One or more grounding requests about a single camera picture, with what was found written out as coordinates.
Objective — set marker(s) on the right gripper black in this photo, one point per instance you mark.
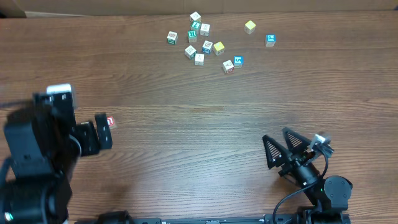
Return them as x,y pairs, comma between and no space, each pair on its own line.
298,155

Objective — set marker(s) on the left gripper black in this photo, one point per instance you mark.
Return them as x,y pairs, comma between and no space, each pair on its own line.
94,143

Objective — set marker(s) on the red letter U block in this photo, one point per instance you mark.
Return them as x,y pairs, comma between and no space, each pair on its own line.
111,122

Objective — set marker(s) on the yellow top block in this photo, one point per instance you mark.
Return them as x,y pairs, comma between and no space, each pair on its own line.
218,48

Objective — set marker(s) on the yellow block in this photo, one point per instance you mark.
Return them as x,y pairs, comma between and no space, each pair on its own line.
249,27
218,48

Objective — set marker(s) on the blue edged picture block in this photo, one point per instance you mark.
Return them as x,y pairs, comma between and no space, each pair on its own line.
207,47

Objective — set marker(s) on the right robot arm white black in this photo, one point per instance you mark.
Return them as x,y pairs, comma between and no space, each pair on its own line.
328,195

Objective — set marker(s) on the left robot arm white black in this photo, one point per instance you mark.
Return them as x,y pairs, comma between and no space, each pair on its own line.
46,143

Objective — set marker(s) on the red edged picture block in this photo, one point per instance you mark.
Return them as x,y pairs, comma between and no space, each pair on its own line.
228,66

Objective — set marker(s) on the blue number 5 block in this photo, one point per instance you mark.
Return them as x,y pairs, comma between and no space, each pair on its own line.
238,61

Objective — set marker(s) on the blue letter P block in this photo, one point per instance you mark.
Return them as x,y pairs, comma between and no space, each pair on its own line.
270,40

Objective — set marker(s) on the green edged picture block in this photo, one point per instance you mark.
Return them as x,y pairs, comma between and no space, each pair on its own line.
190,52

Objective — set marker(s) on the green letter B block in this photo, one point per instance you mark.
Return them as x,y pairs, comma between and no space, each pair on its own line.
172,37

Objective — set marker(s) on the plain white picture block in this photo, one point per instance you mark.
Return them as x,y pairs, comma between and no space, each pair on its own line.
199,59

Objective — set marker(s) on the yellow block far right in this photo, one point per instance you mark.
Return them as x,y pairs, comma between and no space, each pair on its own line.
249,27

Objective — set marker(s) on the green letter R block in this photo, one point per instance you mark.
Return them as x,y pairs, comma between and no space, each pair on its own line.
192,36

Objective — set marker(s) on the green letter L block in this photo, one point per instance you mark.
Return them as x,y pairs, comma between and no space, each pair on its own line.
195,26

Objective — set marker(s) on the white picture block upper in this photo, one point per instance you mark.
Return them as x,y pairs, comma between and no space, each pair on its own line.
205,29

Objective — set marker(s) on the white top back block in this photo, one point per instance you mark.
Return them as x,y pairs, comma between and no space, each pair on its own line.
195,17

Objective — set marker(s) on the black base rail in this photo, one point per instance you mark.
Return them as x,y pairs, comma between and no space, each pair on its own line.
123,217

